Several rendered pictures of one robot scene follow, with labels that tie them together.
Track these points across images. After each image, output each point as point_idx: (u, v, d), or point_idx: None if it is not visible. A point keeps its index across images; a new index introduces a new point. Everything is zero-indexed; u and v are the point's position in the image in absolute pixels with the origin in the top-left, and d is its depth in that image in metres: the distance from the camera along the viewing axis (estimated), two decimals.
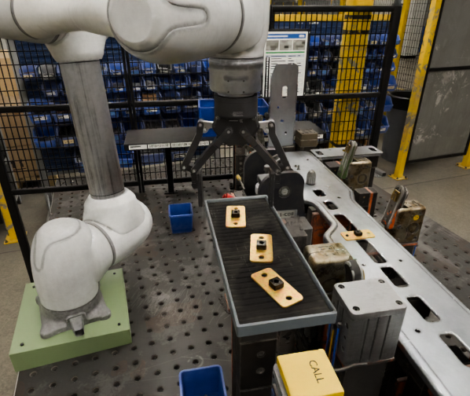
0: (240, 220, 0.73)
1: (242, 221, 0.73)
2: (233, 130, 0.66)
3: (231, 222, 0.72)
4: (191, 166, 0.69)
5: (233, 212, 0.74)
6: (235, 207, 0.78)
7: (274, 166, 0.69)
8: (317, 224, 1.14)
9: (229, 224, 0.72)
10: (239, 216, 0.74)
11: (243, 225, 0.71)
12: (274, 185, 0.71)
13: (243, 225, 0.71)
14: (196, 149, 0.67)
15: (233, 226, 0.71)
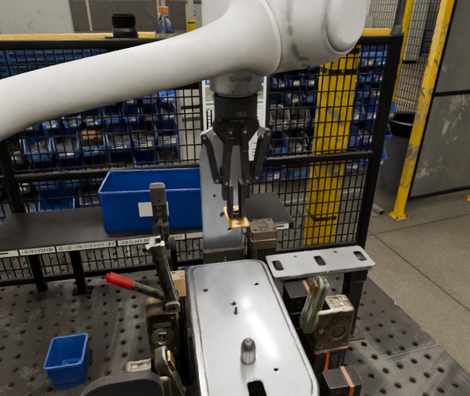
0: (243, 220, 0.73)
1: (244, 221, 0.73)
2: (234, 130, 0.66)
3: (234, 223, 0.72)
4: (223, 179, 0.70)
5: (233, 212, 0.74)
6: None
7: (247, 177, 0.70)
8: None
9: (232, 225, 0.72)
10: (240, 216, 0.74)
11: (246, 224, 0.72)
12: (244, 196, 0.72)
13: (246, 224, 0.72)
14: (215, 159, 0.67)
15: (237, 226, 0.71)
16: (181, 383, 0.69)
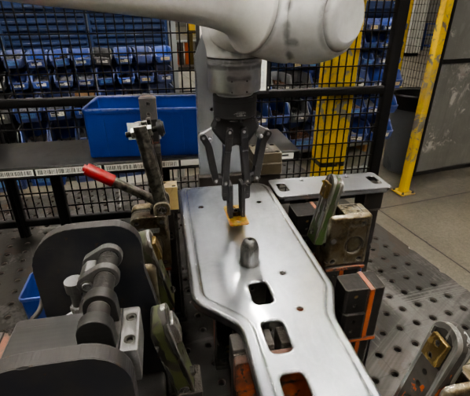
0: (243, 218, 0.73)
1: (244, 218, 0.73)
2: (233, 130, 0.66)
3: (234, 221, 0.72)
4: (222, 179, 0.70)
5: (233, 210, 0.74)
6: None
7: (247, 176, 0.70)
8: (246, 380, 0.49)
9: (232, 222, 0.72)
10: (240, 214, 0.74)
11: (246, 221, 0.72)
12: (245, 196, 0.72)
13: (247, 221, 0.72)
14: (214, 159, 0.67)
15: (237, 224, 0.71)
16: (170, 283, 0.58)
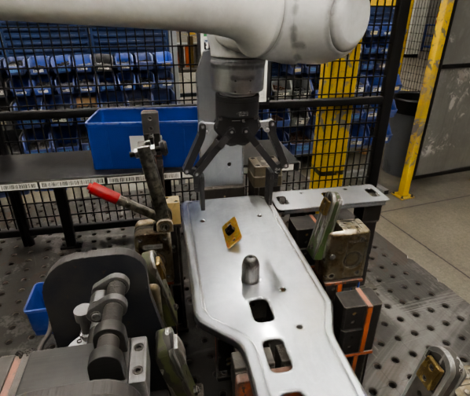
0: (236, 232, 0.75)
1: (237, 233, 0.74)
2: (236, 130, 0.66)
3: (230, 241, 0.74)
4: (193, 170, 0.68)
5: (226, 230, 0.76)
6: (228, 223, 0.80)
7: (273, 165, 0.70)
8: None
9: (229, 244, 0.74)
10: (233, 230, 0.76)
11: (239, 236, 0.73)
12: (273, 184, 0.72)
13: (239, 236, 0.73)
14: (199, 152, 0.66)
15: (233, 243, 0.73)
16: (173, 300, 0.60)
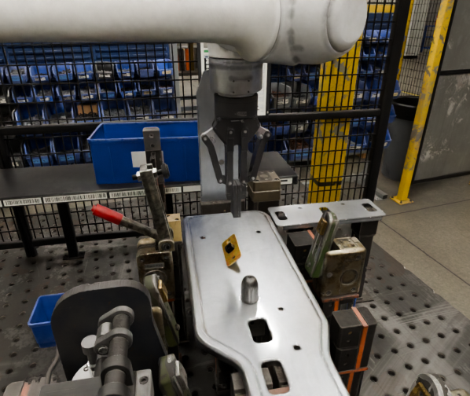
0: (236, 251, 0.77)
1: (236, 251, 0.76)
2: (235, 130, 0.66)
3: (229, 258, 0.76)
4: (227, 179, 0.70)
5: (226, 248, 0.78)
6: (228, 240, 0.82)
7: (244, 177, 0.70)
8: None
9: (228, 262, 0.76)
10: (233, 248, 0.78)
11: (238, 254, 0.75)
12: (240, 196, 0.72)
13: (239, 254, 0.75)
14: (218, 159, 0.67)
15: (232, 262, 0.75)
16: (174, 320, 0.62)
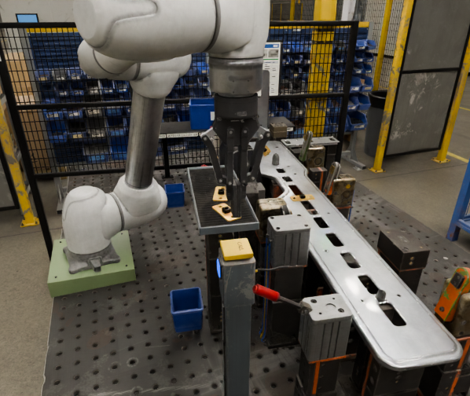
0: (268, 150, 1.73)
1: (269, 150, 1.73)
2: (235, 130, 0.66)
3: (266, 153, 1.73)
4: (227, 179, 0.70)
5: (263, 150, 1.74)
6: None
7: (244, 177, 0.70)
8: (277, 193, 1.49)
9: (265, 155, 1.72)
10: (266, 149, 1.74)
11: (269, 151, 1.71)
12: (240, 196, 0.72)
13: (269, 151, 1.71)
14: (218, 159, 0.67)
15: (266, 154, 1.71)
16: None
